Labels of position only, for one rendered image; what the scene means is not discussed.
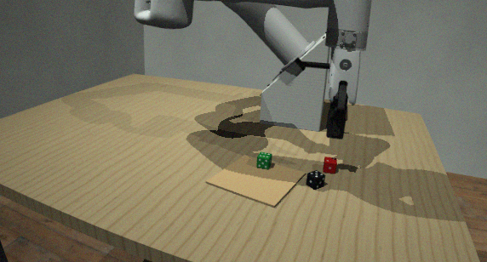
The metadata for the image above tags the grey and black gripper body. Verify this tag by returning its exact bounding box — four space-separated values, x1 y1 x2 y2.
325 43 366 105

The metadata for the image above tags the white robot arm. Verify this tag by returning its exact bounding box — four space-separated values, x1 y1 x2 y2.
135 0 372 85

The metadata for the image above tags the red die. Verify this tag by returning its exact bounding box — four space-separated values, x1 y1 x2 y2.
323 157 337 174

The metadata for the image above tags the dark green die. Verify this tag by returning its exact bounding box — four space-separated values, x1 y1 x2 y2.
256 152 272 169

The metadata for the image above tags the black die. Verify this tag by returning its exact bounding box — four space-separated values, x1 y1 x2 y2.
306 170 325 190

